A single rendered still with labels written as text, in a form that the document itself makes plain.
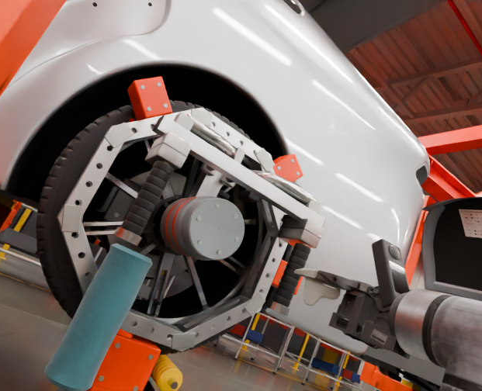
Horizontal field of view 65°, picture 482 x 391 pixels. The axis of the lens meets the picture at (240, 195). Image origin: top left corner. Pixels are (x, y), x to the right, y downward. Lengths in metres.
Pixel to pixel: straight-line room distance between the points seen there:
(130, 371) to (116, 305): 0.22
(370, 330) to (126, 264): 0.44
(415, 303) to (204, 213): 0.42
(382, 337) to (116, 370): 0.56
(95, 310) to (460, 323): 0.57
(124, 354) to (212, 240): 0.32
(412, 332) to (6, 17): 0.60
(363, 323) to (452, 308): 0.15
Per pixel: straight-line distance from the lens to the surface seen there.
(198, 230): 0.77
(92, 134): 0.97
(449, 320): 0.53
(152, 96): 0.93
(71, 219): 0.86
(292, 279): 0.80
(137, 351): 0.93
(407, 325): 0.56
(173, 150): 0.68
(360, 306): 0.62
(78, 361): 0.78
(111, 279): 0.76
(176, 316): 1.05
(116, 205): 1.09
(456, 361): 0.51
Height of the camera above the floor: 0.73
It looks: 15 degrees up
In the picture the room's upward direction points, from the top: 25 degrees clockwise
